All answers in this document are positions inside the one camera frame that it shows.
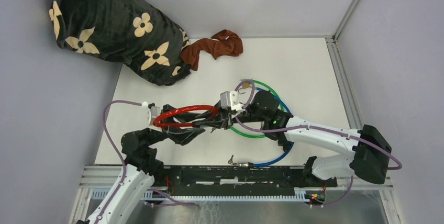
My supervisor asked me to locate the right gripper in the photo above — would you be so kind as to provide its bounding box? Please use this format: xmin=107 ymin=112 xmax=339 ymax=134
xmin=195 ymin=99 xmax=266 ymax=130

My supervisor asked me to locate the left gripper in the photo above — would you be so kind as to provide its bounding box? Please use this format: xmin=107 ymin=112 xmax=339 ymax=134
xmin=143 ymin=103 xmax=205 ymax=145

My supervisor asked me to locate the red cable lock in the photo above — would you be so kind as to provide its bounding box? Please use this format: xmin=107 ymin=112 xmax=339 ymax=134
xmin=149 ymin=105 xmax=231 ymax=134

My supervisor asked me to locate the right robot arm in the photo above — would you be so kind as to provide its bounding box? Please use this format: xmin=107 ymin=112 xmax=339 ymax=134
xmin=192 ymin=90 xmax=394 ymax=186

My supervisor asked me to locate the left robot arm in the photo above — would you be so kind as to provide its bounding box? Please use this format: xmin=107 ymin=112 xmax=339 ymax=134
xmin=77 ymin=100 xmax=218 ymax=223

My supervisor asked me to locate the small brass padlock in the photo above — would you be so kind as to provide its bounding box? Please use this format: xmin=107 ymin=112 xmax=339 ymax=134
xmin=238 ymin=80 xmax=252 ymax=94

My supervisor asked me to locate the brown towel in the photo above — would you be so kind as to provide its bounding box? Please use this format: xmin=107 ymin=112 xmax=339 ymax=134
xmin=180 ymin=29 xmax=243 ymax=71

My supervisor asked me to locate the black floral plush blanket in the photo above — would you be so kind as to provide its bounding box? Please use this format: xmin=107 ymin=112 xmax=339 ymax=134
xmin=49 ymin=0 xmax=191 ymax=86

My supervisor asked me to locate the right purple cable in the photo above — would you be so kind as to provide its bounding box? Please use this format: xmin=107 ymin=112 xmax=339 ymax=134
xmin=234 ymin=80 xmax=403 ymax=171

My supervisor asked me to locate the purple cable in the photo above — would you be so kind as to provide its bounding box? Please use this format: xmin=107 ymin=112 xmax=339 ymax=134
xmin=234 ymin=80 xmax=403 ymax=171
xmin=93 ymin=100 xmax=145 ymax=224

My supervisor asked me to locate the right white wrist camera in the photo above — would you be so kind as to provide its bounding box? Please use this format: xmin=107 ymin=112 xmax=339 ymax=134
xmin=220 ymin=91 xmax=244 ymax=111

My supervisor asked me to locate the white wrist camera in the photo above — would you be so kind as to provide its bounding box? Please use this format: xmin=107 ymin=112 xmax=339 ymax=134
xmin=220 ymin=91 xmax=244 ymax=111
xmin=141 ymin=102 xmax=162 ymax=128

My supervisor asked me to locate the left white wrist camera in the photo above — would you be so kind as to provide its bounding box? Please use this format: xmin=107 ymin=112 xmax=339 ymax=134
xmin=141 ymin=102 xmax=162 ymax=128

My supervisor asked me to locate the green cable lock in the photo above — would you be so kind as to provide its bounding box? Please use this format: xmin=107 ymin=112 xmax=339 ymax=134
xmin=230 ymin=80 xmax=291 ymax=139

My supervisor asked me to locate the blue cable lock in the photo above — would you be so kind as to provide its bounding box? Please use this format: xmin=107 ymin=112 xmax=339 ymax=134
xmin=228 ymin=87 xmax=295 ymax=168

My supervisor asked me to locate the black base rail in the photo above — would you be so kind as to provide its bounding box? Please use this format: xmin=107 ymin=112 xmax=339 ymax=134
xmin=153 ymin=165 xmax=338 ymax=197

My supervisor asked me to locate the white cable duct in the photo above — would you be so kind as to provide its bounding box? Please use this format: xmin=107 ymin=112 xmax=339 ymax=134
xmin=91 ymin=188 xmax=310 ymax=203

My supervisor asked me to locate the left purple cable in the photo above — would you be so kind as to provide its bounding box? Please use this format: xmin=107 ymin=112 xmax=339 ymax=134
xmin=93 ymin=100 xmax=145 ymax=224

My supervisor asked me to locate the aluminium frame rail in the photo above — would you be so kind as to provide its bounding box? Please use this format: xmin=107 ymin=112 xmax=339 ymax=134
xmin=325 ymin=0 xmax=394 ymax=191

